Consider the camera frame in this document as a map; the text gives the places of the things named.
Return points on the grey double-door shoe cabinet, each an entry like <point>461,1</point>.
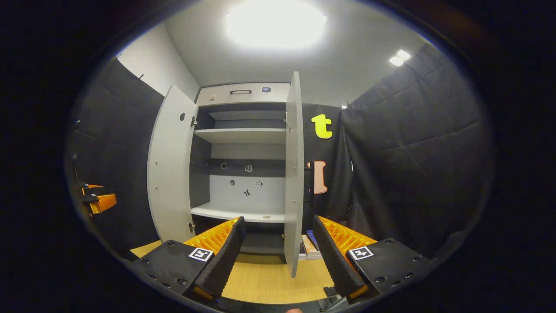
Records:
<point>226,96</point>

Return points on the orange book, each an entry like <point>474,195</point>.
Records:
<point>308,248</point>

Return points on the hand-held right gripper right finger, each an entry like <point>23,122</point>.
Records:
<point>334,261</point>

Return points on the grey cabinet shelf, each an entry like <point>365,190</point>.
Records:
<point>239,136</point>
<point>230,213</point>

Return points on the black backdrop cloth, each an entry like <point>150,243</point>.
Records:
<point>412,152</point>

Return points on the small ceiling spot light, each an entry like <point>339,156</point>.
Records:
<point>395,61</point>
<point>404,54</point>

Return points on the large ceiling light panel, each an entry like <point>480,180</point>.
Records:
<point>276,24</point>

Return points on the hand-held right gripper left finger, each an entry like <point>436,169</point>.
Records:
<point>226,256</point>

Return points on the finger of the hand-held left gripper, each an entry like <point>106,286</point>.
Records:
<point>91,188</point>
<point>106,202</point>

